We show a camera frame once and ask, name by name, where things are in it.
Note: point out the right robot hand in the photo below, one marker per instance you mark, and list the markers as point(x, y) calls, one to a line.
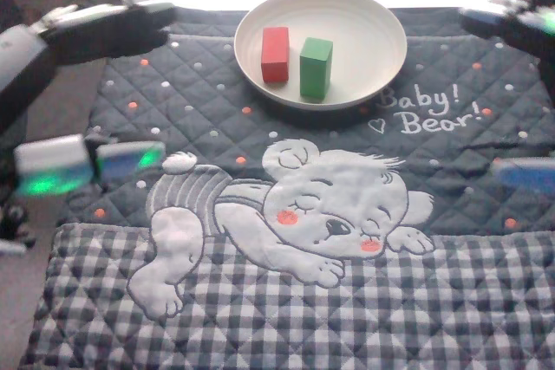
point(516, 30)

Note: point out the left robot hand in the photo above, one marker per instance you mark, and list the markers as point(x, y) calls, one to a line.
point(108, 36)

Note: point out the red wooden block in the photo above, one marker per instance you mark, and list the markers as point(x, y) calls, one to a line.
point(275, 56)

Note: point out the green wooden block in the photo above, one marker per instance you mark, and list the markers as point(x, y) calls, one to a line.
point(315, 71)

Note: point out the white round plate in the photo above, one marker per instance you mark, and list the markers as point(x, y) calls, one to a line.
point(360, 40)

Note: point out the grey bear print quilt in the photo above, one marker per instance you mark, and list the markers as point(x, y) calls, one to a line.
point(260, 144)

